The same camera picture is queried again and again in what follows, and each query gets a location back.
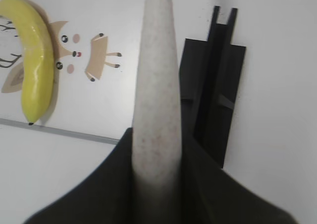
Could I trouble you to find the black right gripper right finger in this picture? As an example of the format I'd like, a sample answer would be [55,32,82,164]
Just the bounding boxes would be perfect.
[158,124,302,224]

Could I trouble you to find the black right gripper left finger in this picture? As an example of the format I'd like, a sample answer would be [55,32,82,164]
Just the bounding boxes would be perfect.
[24,127,159,224]

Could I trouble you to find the white-handled kitchen knife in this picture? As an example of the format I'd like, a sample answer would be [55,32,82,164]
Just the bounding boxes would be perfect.
[131,0,183,202]

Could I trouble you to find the yellow plastic banana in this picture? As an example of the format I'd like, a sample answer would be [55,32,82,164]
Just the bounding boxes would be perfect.
[0,0,55,125]

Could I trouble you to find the black knife stand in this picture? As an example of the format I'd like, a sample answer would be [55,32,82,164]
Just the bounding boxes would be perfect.
[179,6,247,168]

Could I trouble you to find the grey-rimmed deer cutting board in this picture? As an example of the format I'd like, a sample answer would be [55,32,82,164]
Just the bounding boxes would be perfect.
[0,0,145,144]

